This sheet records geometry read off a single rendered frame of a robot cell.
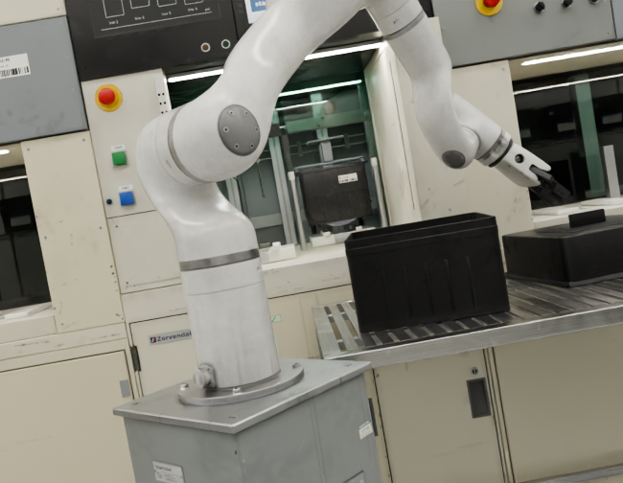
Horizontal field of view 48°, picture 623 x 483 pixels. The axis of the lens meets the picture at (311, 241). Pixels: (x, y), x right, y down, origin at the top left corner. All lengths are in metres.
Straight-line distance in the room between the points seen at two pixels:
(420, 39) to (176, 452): 0.87
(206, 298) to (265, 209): 1.65
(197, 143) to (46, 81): 0.93
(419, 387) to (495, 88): 0.77
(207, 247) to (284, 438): 0.28
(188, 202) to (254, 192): 1.59
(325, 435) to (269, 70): 0.54
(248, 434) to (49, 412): 1.04
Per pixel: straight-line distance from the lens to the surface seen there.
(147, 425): 1.05
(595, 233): 1.47
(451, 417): 1.85
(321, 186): 2.24
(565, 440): 1.95
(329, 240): 2.24
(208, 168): 0.96
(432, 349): 1.15
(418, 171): 1.70
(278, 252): 1.92
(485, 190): 1.79
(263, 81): 1.06
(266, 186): 2.62
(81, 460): 1.90
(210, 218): 0.99
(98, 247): 1.78
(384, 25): 1.39
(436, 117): 1.40
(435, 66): 1.42
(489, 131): 1.49
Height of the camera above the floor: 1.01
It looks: 3 degrees down
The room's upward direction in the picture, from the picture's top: 10 degrees counter-clockwise
